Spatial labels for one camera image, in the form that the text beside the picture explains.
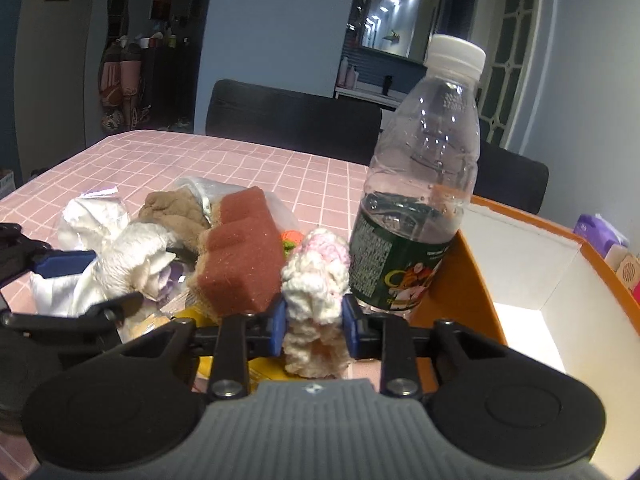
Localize glass panel door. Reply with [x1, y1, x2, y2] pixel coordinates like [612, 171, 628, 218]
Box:
[479, 0, 545, 147]

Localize red-brown sponge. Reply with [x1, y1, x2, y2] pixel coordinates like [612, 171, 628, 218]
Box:
[197, 186, 287, 319]

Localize white console table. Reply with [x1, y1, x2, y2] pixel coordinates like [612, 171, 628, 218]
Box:
[333, 85, 402, 112]

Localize white device with round grille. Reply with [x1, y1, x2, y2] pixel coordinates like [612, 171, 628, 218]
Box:
[602, 244, 640, 292]

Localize hanging patterned bags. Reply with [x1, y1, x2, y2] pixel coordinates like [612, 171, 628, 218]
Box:
[97, 37, 152, 134]

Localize black wide chair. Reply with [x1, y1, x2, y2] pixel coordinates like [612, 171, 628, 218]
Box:
[205, 79, 384, 167]

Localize white cloth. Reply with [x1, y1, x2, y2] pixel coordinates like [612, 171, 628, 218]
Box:
[30, 223, 177, 317]

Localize pink checked tablecloth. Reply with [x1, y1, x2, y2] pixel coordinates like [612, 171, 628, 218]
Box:
[0, 130, 374, 480]

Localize dark cabinet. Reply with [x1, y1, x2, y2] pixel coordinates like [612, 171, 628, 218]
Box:
[140, 35, 195, 132]

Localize wall mirror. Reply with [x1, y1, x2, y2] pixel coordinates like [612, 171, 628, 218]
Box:
[357, 0, 447, 66]

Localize brown plush toy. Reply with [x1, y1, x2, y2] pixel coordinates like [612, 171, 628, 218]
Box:
[138, 191, 212, 257]

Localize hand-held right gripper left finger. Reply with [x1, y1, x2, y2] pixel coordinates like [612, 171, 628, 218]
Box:
[120, 300, 289, 402]

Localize clear plastic water bottle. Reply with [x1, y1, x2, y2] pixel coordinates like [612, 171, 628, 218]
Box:
[348, 34, 487, 314]

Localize clear plastic bag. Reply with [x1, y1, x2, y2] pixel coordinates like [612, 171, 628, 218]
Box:
[172, 176, 302, 233]

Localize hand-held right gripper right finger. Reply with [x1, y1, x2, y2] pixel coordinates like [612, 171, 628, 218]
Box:
[342, 294, 507, 401]

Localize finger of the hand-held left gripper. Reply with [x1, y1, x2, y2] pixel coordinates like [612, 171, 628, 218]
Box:
[0, 223, 98, 292]
[0, 293, 146, 342]

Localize orange cardboard box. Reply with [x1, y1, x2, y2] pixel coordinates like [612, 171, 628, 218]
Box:
[409, 195, 640, 477]

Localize pink bottles on console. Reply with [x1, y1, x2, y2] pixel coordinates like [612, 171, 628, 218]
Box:
[337, 57, 359, 89]

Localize white pink crocheted piece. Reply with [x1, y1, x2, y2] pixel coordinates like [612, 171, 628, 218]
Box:
[281, 228, 353, 380]

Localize purple tissue pack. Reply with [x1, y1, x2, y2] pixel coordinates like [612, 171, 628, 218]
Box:
[573, 213, 632, 257]

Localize green orange small item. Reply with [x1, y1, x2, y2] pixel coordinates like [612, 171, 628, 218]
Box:
[279, 230, 307, 255]

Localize yellow snack packet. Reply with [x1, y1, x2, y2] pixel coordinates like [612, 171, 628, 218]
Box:
[172, 305, 287, 386]

